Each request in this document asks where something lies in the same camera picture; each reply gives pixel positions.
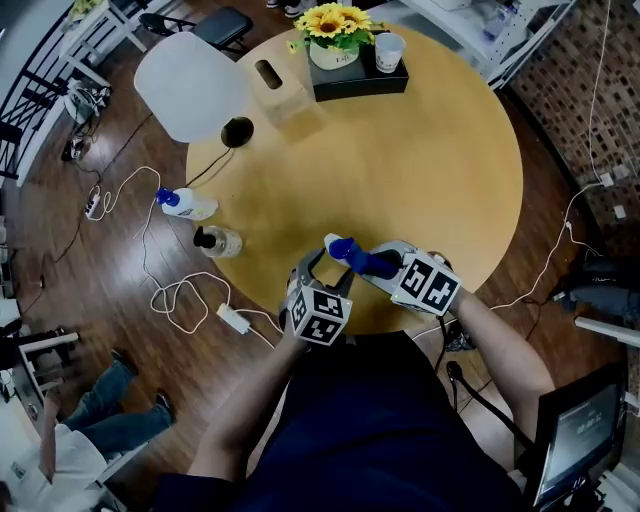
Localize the blue cloth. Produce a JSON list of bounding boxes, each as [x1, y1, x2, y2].
[[347, 247, 404, 281]]

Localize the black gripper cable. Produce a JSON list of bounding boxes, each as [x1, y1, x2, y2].
[[433, 314, 531, 451]]

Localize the white power adapter block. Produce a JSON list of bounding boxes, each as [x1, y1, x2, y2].
[[216, 302, 254, 335]]

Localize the white side table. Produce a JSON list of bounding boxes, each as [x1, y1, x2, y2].
[[59, 0, 146, 86]]

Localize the clear black-pump bottle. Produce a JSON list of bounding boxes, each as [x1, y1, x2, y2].
[[193, 224, 244, 259]]

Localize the clear plastic water bottle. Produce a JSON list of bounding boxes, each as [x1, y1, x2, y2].
[[482, 4, 506, 41]]

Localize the person's left forearm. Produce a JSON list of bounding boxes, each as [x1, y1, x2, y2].
[[187, 332, 309, 481]]

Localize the white metal shelf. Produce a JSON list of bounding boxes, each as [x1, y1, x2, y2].
[[399, 0, 576, 91]]

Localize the yellow artificial flowers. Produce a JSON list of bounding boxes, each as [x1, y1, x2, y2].
[[69, 0, 109, 19]]

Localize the white grey rack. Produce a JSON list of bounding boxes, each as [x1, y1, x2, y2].
[[0, 329, 81, 401]]

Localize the white power strip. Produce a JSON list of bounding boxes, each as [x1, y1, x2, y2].
[[83, 185, 103, 221]]

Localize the looped white cable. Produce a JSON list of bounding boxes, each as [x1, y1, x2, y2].
[[94, 166, 286, 351]]

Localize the black railing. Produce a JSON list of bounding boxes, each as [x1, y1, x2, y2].
[[0, 0, 76, 181]]

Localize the white bottle blue cap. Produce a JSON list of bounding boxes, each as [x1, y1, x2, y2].
[[154, 187, 220, 222]]

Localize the black monitor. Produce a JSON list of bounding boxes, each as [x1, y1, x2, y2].
[[532, 362, 629, 512]]

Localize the black tray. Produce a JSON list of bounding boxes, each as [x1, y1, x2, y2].
[[307, 42, 410, 103]]

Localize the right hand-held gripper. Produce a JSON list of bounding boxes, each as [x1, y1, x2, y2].
[[358, 239, 464, 319]]

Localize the white device with cables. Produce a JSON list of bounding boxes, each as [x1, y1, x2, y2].
[[62, 79, 114, 126]]

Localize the long white wall cable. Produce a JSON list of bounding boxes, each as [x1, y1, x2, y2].
[[489, 0, 614, 311]]

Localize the wooden tissue box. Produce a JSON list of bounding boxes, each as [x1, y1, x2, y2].
[[247, 55, 326, 144]]

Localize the person's dark blue clothing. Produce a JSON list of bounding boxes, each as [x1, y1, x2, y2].
[[154, 329, 526, 512]]

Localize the white paper cup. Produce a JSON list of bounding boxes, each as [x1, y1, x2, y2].
[[374, 32, 407, 75]]

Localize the black lamp cable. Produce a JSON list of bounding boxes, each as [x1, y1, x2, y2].
[[185, 144, 236, 186]]

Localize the white table lamp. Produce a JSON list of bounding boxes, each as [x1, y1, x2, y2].
[[133, 32, 255, 149]]

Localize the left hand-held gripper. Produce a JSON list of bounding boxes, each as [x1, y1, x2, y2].
[[278, 248, 357, 347]]

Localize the sunflowers in white pot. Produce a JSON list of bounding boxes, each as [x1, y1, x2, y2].
[[285, 2, 386, 71]]

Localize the person's right forearm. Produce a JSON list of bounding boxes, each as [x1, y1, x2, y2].
[[449, 289, 556, 441]]

